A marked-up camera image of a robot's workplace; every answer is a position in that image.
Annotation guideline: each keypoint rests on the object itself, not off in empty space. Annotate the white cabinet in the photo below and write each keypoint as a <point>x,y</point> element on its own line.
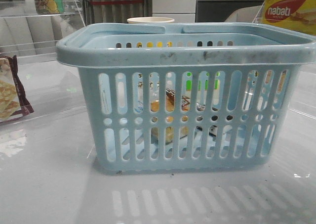
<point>182,11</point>

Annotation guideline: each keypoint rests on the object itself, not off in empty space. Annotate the brown cracker snack package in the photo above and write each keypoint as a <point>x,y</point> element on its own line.
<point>13,101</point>

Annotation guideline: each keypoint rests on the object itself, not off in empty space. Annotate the packaged yellow bread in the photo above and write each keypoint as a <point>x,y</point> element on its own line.
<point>170,106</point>

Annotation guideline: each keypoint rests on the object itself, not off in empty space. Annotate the clear acrylic display shelf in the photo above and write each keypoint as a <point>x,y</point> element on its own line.
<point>25,33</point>

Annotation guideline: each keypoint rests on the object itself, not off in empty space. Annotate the yellow nabati wafer box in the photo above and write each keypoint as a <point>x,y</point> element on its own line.
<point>295,15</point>

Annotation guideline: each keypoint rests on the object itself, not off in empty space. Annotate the yellow popcorn paper cup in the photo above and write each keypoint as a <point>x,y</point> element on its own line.
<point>150,20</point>

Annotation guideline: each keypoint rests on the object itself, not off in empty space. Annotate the light blue plastic basket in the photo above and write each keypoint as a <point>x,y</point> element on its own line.
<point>245,70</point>

